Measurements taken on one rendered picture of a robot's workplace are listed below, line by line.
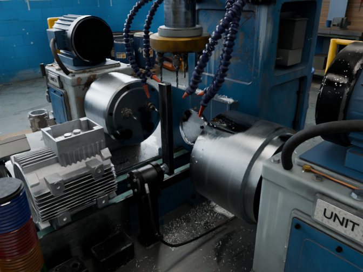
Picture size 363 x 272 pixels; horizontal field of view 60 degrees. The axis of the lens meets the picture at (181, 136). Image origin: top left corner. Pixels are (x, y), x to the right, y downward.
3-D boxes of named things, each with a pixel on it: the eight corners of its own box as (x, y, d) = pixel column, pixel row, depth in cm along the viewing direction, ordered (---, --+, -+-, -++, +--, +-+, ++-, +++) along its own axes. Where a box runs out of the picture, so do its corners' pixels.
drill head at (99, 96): (122, 114, 152) (117, 61, 141) (170, 137, 127) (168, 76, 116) (72, 128, 137) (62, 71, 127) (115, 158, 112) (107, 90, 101)
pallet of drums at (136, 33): (142, 65, 671) (139, 28, 640) (161, 73, 611) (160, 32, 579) (87, 74, 610) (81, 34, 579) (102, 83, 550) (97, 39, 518)
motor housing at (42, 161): (89, 180, 98) (80, 123, 90) (121, 208, 85) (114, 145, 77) (21, 207, 87) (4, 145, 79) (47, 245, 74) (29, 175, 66)
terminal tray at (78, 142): (88, 140, 89) (85, 116, 86) (107, 153, 82) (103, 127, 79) (46, 154, 82) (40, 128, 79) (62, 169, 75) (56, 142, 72)
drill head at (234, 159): (227, 165, 106) (230, 94, 95) (353, 228, 78) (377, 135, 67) (168, 195, 91) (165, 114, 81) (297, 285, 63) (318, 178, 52)
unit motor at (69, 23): (91, 97, 167) (79, 11, 149) (124, 113, 144) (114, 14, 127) (41, 109, 152) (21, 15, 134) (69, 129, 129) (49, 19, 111)
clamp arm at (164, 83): (169, 169, 89) (166, 80, 78) (176, 173, 87) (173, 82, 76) (159, 173, 87) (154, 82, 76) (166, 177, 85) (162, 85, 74)
